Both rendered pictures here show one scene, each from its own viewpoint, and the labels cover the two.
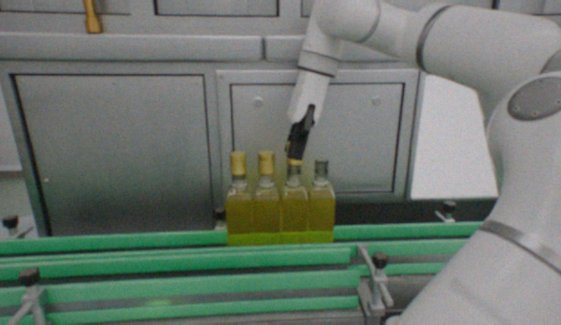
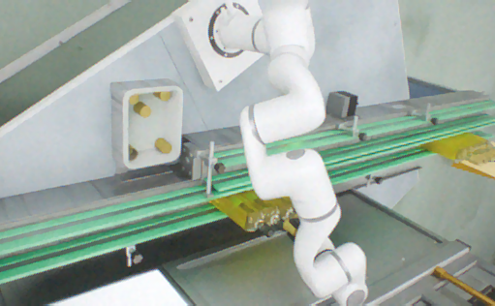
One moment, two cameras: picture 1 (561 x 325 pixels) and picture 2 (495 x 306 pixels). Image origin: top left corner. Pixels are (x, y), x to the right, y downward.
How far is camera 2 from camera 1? 1.02 m
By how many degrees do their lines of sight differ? 57
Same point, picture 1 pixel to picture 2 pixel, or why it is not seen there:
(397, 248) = (182, 201)
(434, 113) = not seen: outside the picture
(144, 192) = not seen: hidden behind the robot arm
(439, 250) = (150, 208)
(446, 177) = (136, 291)
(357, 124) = (245, 293)
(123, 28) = (427, 280)
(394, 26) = (320, 265)
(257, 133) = not seen: hidden behind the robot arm
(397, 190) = (173, 268)
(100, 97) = (400, 251)
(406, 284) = (163, 185)
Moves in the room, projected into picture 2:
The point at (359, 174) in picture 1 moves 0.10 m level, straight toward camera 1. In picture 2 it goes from (213, 268) to (224, 236)
